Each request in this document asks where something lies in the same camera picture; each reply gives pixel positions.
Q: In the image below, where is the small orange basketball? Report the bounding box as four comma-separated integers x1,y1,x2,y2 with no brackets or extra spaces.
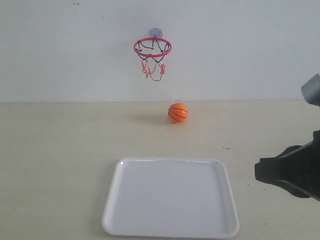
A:
167,102,189,123

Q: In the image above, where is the red mini basketball hoop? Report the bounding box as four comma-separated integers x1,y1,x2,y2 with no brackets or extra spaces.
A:
133,37,172,82

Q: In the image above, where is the white plastic tray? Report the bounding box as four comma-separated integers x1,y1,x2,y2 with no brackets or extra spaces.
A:
101,157,240,239

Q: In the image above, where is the clear suction cup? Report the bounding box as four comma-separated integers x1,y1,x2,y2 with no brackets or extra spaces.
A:
149,27,163,38

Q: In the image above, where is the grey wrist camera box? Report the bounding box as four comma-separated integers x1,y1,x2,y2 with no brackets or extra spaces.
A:
301,73,320,106

